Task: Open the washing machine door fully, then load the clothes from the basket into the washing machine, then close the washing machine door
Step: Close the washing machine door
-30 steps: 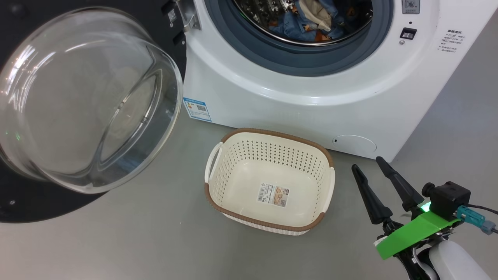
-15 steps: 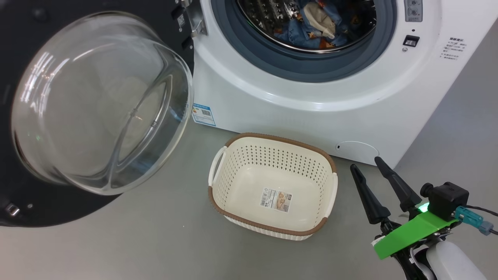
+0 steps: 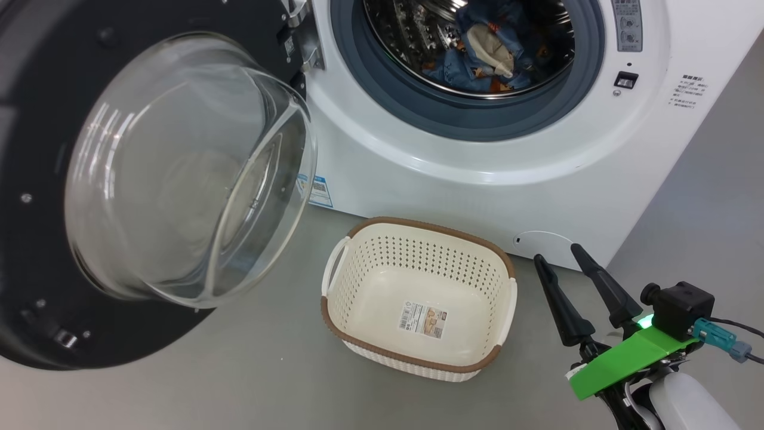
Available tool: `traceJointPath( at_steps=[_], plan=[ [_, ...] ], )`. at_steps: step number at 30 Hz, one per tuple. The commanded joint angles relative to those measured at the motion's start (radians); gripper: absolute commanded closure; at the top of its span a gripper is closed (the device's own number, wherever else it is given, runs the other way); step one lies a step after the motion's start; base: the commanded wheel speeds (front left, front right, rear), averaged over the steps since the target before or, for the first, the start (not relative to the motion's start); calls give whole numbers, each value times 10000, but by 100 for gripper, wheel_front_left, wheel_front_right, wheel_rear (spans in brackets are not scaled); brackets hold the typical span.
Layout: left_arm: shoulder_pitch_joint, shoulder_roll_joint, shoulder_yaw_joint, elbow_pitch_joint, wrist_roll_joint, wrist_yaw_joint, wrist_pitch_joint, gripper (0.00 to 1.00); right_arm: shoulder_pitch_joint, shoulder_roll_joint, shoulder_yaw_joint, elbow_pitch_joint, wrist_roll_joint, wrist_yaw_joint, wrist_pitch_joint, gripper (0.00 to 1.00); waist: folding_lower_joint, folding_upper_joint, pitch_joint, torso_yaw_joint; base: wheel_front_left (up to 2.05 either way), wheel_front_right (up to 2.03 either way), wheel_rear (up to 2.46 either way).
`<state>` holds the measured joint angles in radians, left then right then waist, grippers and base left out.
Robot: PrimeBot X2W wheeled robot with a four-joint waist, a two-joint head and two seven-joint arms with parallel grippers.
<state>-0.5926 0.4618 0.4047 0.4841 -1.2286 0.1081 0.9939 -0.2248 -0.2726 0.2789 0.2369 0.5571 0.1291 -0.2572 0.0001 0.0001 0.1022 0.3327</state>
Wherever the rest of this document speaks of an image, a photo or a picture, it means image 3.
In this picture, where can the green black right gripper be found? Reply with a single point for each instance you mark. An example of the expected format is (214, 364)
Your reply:
(627, 361)

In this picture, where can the blue orange printed garment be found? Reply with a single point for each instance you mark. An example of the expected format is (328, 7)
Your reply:
(477, 65)

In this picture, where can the black round glass washer door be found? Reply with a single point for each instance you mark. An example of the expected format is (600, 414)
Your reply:
(36, 149)

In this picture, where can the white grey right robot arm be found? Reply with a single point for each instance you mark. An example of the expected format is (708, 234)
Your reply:
(692, 406)

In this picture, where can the white front-load washing machine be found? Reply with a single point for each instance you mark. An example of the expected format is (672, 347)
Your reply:
(477, 185)

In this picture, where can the cream perforated basket brown rim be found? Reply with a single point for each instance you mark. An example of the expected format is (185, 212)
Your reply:
(370, 263)

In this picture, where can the black door latch socket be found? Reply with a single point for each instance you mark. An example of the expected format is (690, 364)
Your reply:
(626, 80)

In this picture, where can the grey rubber door gasket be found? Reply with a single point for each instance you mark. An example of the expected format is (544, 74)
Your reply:
(382, 101)

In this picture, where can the metal door hinge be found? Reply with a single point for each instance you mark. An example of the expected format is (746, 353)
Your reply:
(310, 42)

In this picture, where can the paper product label sticker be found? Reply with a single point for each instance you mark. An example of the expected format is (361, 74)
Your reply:
(422, 319)

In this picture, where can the grey warning sticker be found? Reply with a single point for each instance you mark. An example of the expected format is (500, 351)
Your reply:
(627, 27)

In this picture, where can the perforated steel washer drum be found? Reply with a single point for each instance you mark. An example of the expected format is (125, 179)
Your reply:
(400, 36)

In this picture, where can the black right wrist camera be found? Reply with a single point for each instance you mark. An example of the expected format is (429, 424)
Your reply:
(683, 307)

